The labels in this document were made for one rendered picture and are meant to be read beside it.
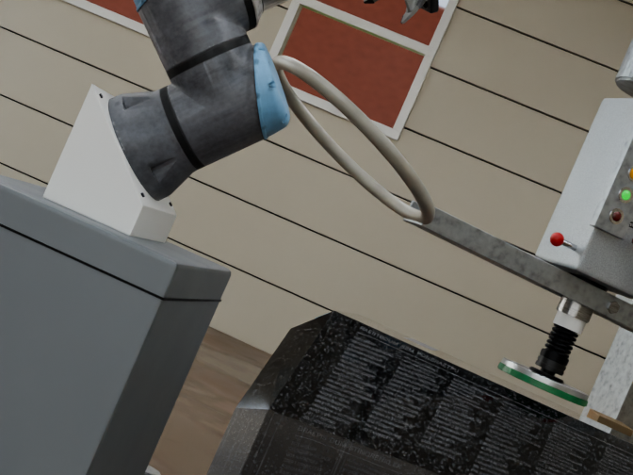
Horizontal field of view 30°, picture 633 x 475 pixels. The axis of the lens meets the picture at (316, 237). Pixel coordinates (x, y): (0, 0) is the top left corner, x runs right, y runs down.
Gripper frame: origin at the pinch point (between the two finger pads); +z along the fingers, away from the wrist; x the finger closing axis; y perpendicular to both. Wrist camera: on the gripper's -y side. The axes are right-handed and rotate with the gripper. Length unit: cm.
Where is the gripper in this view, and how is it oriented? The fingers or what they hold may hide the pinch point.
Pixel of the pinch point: (382, 15)
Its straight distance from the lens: 280.2
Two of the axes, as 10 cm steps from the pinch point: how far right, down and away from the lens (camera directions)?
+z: -7.1, 7.0, -1.0
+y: -4.5, -5.5, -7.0
